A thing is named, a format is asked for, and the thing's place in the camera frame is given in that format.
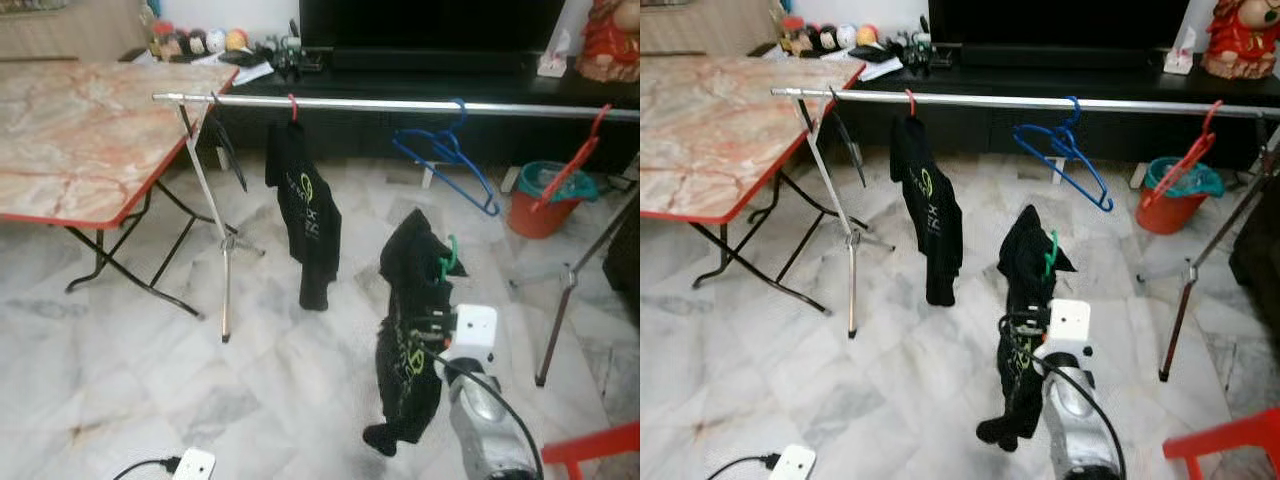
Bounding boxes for black T-shirt green logo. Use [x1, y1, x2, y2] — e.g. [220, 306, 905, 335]
[977, 203, 1079, 453]
[362, 208, 469, 458]
[889, 115, 966, 308]
[264, 120, 343, 311]

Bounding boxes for blue plastic hanger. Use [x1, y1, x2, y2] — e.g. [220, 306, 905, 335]
[391, 98, 501, 218]
[1012, 96, 1116, 214]

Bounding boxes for red plastic bucket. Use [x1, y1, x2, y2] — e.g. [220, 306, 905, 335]
[507, 185, 586, 239]
[1135, 180, 1211, 236]

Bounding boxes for red plastic stool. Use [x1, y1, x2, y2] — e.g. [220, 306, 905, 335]
[540, 420, 641, 480]
[1162, 405, 1280, 480]

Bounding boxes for black television console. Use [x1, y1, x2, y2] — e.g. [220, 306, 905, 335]
[750, 40, 1280, 166]
[120, 45, 641, 171]

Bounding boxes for dark sofa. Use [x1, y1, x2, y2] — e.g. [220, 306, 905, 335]
[603, 200, 641, 331]
[1228, 195, 1280, 321]

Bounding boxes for silver clothes rack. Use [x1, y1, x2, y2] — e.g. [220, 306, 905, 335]
[152, 92, 641, 388]
[770, 87, 1280, 383]

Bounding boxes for black soundbar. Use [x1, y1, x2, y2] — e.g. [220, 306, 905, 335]
[960, 42, 1169, 69]
[330, 45, 541, 73]

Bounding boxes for white tissue pack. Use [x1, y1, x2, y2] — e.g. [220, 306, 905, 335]
[537, 28, 573, 79]
[1163, 25, 1198, 76]

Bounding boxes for white paper sheets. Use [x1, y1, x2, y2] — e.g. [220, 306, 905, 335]
[850, 52, 906, 83]
[215, 55, 276, 86]

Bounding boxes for green circuit board gadget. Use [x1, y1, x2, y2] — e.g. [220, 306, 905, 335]
[898, 30, 933, 73]
[270, 35, 303, 76]

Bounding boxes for black flat television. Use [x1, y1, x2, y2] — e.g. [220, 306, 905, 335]
[927, 0, 1193, 49]
[298, 0, 566, 51]

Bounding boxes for red figurine statue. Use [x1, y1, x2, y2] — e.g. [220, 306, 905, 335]
[1200, 0, 1280, 81]
[575, 0, 641, 84]

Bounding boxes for marble top table red edge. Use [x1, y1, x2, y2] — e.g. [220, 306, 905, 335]
[640, 55, 868, 316]
[0, 60, 241, 321]

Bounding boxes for light wooden cabinet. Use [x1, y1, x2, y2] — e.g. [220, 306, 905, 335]
[0, 0, 161, 63]
[640, 0, 791, 59]

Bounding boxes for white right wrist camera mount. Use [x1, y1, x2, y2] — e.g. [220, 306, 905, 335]
[448, 305, 499, 363]
[1045, 298, 1093, 358]

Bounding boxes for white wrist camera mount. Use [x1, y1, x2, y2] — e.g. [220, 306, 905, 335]
[770, 443, 817, 480]
[1045, 298, 1093, 358]
[172, 447, 217, 480]
[448, 305, 499, 363]

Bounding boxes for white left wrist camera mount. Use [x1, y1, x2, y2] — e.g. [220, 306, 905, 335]
[172, 447, 217, 480]
[770, 443, 817, 480]

